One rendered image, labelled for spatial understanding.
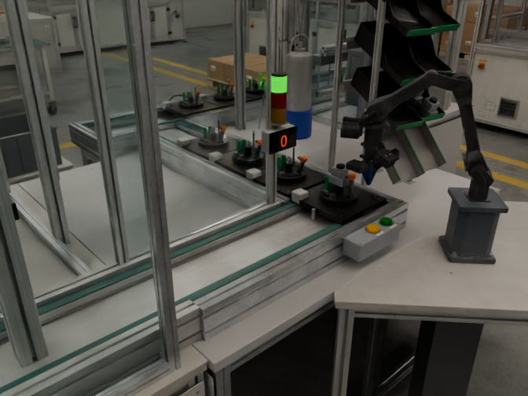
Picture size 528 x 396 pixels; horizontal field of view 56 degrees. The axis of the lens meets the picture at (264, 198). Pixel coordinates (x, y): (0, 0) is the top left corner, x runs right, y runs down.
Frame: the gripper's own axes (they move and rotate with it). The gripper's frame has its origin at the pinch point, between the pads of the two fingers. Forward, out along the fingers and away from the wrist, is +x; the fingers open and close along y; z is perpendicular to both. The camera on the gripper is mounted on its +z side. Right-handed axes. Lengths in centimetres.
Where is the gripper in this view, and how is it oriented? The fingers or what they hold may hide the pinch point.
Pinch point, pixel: (369, 175)
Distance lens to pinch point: 167.6
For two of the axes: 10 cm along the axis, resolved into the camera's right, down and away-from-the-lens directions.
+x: 0.0, 9.0, 4.4
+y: 7.4, -2.9, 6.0
